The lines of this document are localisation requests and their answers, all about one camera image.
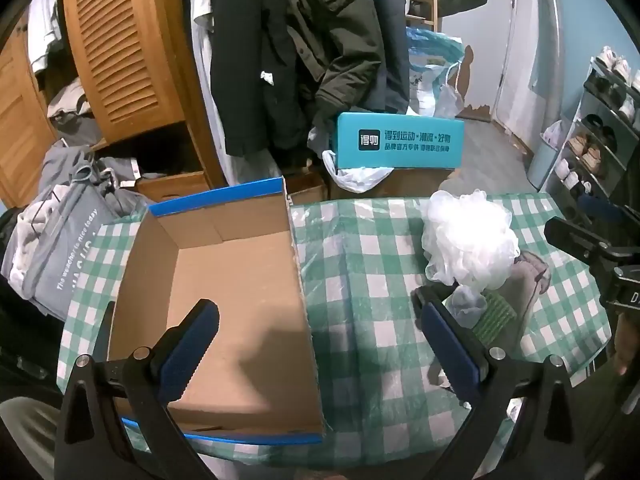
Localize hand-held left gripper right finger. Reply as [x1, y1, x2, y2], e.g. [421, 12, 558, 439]
[411, 287, 581, 480]

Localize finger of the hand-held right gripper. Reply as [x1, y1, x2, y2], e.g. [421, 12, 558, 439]
[576, 192, 627, 223]
[544, 216, 610, 262]

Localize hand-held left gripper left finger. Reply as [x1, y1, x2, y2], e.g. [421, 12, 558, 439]
[55, 298, 221, 480]

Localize green scrub sponge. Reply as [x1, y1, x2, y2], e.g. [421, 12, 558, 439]
[470, 292, 518, 343]

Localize grey fleece glove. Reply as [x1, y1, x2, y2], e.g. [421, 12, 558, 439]
[495, 252, 553, 341]

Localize blue-edged cardboard box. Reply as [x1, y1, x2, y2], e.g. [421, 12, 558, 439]
[102, 176, 328, 446]

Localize white mesh bath pouf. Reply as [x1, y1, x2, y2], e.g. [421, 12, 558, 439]
[421, 189, 522, 292]

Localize group of shoes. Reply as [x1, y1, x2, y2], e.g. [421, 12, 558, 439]
[555, 45, 640, 193]

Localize pale blue trash bin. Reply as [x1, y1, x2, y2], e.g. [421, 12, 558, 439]
[527, 120, 571, 193]

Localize metal shoe rack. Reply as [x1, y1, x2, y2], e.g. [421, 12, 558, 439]
[545, 55, 640, 201]

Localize green checkered tablecloth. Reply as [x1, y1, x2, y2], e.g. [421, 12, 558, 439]
[59, 191, 613, 471]

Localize pile of grey clothes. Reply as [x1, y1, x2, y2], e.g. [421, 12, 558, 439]
[2, 185, 121, 311]

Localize wooden wardrobe drawer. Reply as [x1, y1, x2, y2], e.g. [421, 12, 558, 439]
[135, 170, 226, 203]

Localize large brown cardboard box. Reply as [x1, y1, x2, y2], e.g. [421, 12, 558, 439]
[327, 167, 466, 202]

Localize white door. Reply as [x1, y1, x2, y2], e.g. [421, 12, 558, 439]
[492, 0, 556, 136]

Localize teal printed box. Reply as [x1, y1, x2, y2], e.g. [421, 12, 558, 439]
[334, 111, 465, 171]

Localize person's trouser leg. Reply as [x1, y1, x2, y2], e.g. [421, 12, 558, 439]
[0, 397, 63, 480]

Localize small brown cardboard box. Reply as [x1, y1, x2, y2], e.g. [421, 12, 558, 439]
[287, 172, 328, 206]

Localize grey hoodie pile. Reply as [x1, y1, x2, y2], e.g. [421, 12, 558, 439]
[40, 145, 166, 211]

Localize blue and white plastic bag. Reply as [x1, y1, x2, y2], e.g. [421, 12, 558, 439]
[406, 27, 466, 118]

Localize dark blue-grey coat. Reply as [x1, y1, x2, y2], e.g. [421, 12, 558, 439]
[350, 0, 416, 116]

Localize folded clothes in wardrobe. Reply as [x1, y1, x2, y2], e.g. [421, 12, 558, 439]
[45, 77, 101, 146]

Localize narrow louvered wardrobe door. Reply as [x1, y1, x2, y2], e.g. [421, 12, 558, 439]
[0, 15, 58, 206]

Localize black coat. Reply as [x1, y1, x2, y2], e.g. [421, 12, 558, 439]
[210, 0, 311, 161]

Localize wide louvered wardrobe door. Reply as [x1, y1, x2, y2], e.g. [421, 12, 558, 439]
[62, 0, 201, 133]

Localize olive green jacket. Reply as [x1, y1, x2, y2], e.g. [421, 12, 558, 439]
[280, 0, 386, 126]

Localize white hanging garment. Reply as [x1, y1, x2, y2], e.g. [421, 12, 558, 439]
[190, 0, 236, 186]

